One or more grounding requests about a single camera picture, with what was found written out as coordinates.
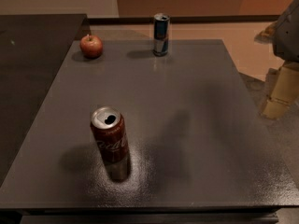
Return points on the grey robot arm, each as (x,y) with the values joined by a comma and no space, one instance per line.
(286,35)

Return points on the blue silver energy drink can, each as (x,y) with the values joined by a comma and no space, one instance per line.
(161,34)

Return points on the red coke can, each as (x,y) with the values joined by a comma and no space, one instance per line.
(108,127)

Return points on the red apple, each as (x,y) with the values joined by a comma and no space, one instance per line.
(91,46)

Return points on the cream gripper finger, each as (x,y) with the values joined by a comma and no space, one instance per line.
(282,90)

